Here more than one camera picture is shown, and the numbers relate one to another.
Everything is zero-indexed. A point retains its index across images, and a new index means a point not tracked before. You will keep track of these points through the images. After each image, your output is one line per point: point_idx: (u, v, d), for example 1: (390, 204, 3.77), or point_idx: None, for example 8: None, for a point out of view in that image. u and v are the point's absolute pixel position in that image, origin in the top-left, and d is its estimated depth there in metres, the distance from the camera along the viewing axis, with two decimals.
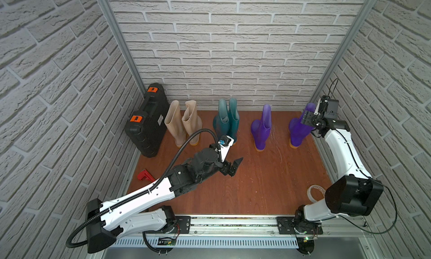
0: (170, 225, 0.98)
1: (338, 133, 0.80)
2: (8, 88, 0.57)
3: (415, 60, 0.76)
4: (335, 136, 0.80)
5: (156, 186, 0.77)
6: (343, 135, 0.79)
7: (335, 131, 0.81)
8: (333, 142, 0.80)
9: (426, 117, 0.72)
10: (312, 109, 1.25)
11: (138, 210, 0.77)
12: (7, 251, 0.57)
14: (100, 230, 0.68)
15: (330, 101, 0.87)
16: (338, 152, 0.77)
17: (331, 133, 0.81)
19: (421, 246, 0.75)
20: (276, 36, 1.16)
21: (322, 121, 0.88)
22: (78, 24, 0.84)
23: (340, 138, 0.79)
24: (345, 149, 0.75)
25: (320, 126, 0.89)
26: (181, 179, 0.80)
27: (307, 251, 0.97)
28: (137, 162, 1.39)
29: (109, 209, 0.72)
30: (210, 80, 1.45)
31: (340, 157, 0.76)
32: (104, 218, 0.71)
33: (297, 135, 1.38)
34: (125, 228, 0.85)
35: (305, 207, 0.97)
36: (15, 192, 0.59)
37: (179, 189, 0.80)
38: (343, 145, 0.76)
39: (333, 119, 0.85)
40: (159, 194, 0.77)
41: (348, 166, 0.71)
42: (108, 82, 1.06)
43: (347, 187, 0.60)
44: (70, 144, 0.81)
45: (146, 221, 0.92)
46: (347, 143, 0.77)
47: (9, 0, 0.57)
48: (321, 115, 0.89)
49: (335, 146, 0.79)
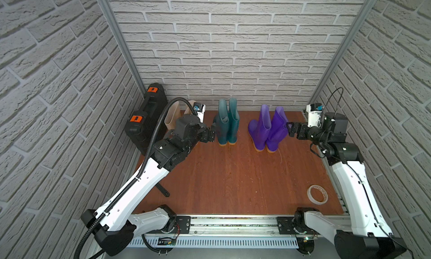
0: (172, 221, 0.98)
1: (349, 169, 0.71)
2: (8, 88, 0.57)
3: (415, 60, 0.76)
4: (345, 172, 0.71)
5: (142, 169, 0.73)
6: (357, 173, 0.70)
7: (345, 165, 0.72)
8: (344, 180, 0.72)
9: (426, 117, 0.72)
10: (282, 113, 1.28)
11: (137, 199, 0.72)
12: (7, 251, 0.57)
14: (106, 233, 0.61)
15: (338, 121, 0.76)
16: (352, 196, 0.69)
17: (341, 167, 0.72)
19: (421, 247, 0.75)
20: (276, 36, 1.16)
21: (330, 148, 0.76)
22: (78, 25, 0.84)
23: (353, 177, 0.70)
24: (360, 193, 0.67)
25: (326, 153, 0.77)
26: (165, 152, 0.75)
27: (307, 251, 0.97)
28: (137, 162, 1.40)
29: (104, 212, 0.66)
30: (210, 80, 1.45)
31: (355, 204, 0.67)
32: (104, 222, 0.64)
33: (270, 139, 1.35)
34: (138, 227, 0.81)
35: (305, 213, 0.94)
36: (14, 192, 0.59)
37: (169, 162, 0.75)
38: (358, 186, 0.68)
39: (343, 146, 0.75)
40: (150, 177, 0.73)
41: (366, 221, 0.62)
42: (108, 82, 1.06)
43: (367, 248, 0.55)
44: (70, 143, 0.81)
45: (152, 217, 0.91)
46: (362, 183, 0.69)
47: (9, 0, 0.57)
48: (326, 140, 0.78)
49: (348, 187, 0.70)
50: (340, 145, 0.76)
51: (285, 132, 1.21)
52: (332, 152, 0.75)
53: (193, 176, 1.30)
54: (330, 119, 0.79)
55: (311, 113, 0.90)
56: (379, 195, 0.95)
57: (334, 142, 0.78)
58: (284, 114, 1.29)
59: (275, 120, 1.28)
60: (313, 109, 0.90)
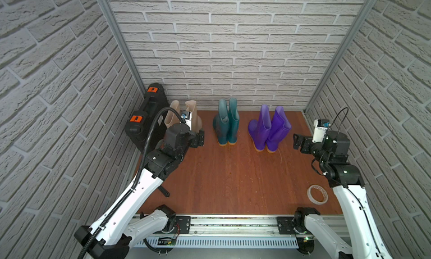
0: (172, 219, 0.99)
1: (351, 194, 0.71)
2: (9, 88, 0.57)
3: (415, 60, 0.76)
4: (347, 196, 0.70)
5: (137, 180, 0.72)
6: (357, 197, 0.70)
7: (347, 189, 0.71)
8: (345, 204, 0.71)
9: (427, 117, 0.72)
10: (282, 112, 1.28)
11: (132, 212, 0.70)
12: (7, 251, 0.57)
14: (102, 248, 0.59)
15: (340, 143, 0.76)
16: (352, 222, 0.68)
17: (342, 191, 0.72)
19: (421, 246, 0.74)
20: (276, 36, 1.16)
21: (330, 170, 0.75)
22: (78, 25, 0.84)
23: (354, 202, 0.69)
24: (361, 219, 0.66)
25: (328, 175, 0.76)
26: (159, 163, 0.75)
27: (306, 251, 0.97)
28: (137, 162, 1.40)
29: (100, 226, 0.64)
30: (210, 80, 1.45)
31: (356, 230, 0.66)
32: (101, 237, 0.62)
33: (270, 140, 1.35)
34: (134, 237, 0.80)
35: (307, 217, 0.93)
36: (15, 192, 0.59)
37: (163, 172, 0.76)
38: (358, 212, 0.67)
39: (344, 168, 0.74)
40: (145, 187, 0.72)
41: (367, 250, 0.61)
42: (108, 82, 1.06)
43: None
44: (70, 144, 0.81)
45: (148, 222, 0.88)
46: (363, 210, 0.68)
47: (9, 0, 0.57)
48: (328, 161, 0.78)
49: (349, 212, 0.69)
50: (342, 167, 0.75)
51: (285, 133, 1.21)
52: (333, 175, 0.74)
53: (193, 176, 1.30)
54: (331, 140, 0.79)
55: (317, 129, 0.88)
56: (378, 195, 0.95)
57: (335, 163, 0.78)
58: (284, 114, 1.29)
59: (275, 120, 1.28)
60: (320, 125, 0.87)
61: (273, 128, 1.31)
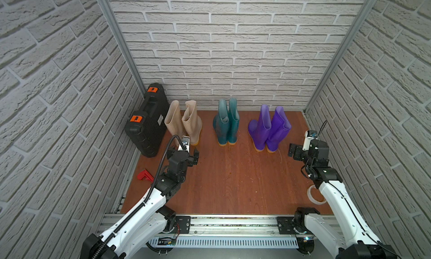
0: (172, 219, 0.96)
1: (332, 187, 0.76)
2: (8, 88, 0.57)
3: (415, 60, 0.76)
4: (329, 189, 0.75)
5: (147, 195, 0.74)
6: (337, 188, 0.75)
7: (328, 183, 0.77)
8: (330, 197, 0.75)
9: (427, 117, 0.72)
10: (282, 112, 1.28)
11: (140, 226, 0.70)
12: (7, 251, 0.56)
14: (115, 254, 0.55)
15: (321, 149, 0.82)
16: (338, 210, 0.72)
17: (325, 186, 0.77)
19: (421, 246, 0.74)
20: (276, 36, 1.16)
21: (313, 172, 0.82)
22: (78, 25, 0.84)
23: (336, 193, 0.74)
24: (345, 207, 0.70)
25: (311, 177, 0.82)
26: (166, 185, 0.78)
27: (307, 251, 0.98)
28: (137, 162, 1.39)
29: (113, 232, 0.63)
30: (210, 80, 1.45)
31: (342, 216, 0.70)
32: (111, 244, 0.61)
33: (270, 140, 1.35)
34: (128, 253, 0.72)
35: (307, 216, 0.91)
36: (15, 192, 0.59)
37: (169, 192, 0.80)
38: (342, 201, 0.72)
39: (324, 169, 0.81)
40: (154, 202, 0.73)
41: (354, 230, 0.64)
42: (108, 82, 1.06)
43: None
44: (70, 143, 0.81)
45: (146, 230, 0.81)
46: (344, 198, 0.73)
47: (9, 0, 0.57)
48: (311, 164, 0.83)
49: (334, 203, 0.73)
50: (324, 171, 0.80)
51: (285, 132, 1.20)
52: (316, 176, 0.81)
53: (193, 176, 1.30)
54: (313, 146, 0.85)
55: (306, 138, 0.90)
56: (378, 195, 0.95)
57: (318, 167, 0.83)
58: (284, 114, 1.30)
59: (275, 119, 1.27)
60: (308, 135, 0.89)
61: (273, 128, 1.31)
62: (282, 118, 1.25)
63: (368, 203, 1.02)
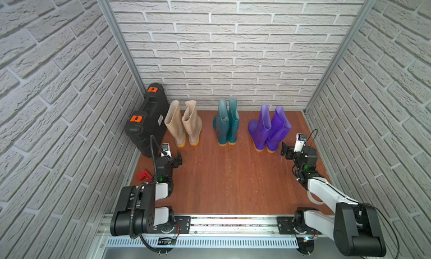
0: (172, 214, 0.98)
1: (317, 180, 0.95)
2: (9, 88, 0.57)
3: (415, 61, 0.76)
4: (316, 181, 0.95)
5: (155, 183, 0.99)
6: (321, 180, 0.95)
7: (313, 178, 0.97)
8: (317, 188, 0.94)
9: (427, 117, 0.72)
10: (282, 112, 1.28)
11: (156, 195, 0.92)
12: (8, 251, 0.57)
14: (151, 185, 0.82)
15: (311, 158, 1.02)
16: (325, 194, 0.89)
17: (311, 181, 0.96)
19: (421, 246, 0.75)
20: (276, 36, 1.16)
21: (301, 176, 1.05)
22: (78, 25, 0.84)
23: (320, 182, 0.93)
24: (329, 189, 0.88)
25: (300, 180, 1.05)
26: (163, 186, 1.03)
27: (307, 251, 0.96)
28: (137, 162, 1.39)
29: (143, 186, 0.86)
30: (210, 80, 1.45)
31: (328, 195, 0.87)
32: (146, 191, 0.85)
33: (270, 140, 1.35)
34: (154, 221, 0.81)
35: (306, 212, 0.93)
36: (15, 192, 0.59)
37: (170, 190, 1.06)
38: (325, 186, 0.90)
39: (308, 173, 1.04)
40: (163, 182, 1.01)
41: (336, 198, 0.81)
42: (108, 82, 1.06)
43: (345, 214, 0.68)
44: (70, 144, 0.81)
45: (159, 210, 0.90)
46: (327, 184, 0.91)
47: (9, 0, 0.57)
48: (301, 169, 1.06)
49: (321, 190, 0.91)
50: (310, 175, 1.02)
51: (285, 132, 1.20)
52: (302, 180, 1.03)
53: (193, 176, 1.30)
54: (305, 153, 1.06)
55: (297, 143, 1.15)
56: (378, 195, 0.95)
57: (306, 171, 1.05)
58: (284, 114, 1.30)
59: (275, 119, 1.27)
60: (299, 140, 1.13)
61: (273, 129, 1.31)
62: (282, 118, 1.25)
63: (368, 203, 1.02)
